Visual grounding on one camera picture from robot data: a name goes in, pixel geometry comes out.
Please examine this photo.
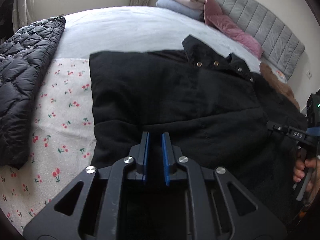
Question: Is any large black coat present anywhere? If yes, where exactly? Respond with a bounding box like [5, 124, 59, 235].
[89, 36, 306, 205]

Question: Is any person's right hand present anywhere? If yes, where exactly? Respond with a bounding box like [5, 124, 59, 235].
[293, 158, 319, 194]

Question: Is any cherry print bed sheet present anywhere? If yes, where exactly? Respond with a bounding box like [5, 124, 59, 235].
[0, 6, 263, 235]

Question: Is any brown fleece garment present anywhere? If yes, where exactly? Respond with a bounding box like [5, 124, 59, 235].
[259, 62, 300, 110]

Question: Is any grey quilted headboard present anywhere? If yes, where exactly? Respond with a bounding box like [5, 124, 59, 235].
[216, 0, 305, 80]

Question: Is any pink velvet pillow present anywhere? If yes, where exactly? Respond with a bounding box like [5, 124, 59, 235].
[203, 0, 263, 59]

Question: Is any light blue folded blanket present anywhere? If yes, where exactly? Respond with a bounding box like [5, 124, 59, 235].
[156, 0, 204, 22]

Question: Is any black quilted puffer jacket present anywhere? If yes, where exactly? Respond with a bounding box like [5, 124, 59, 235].
[0, 16, 66, 169]

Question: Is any left grey curtain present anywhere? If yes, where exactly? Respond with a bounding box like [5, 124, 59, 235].
[12, 0, 34, 32]

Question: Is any white wall socket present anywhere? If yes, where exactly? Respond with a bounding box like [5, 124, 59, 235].
[306, 70, 312, 79]

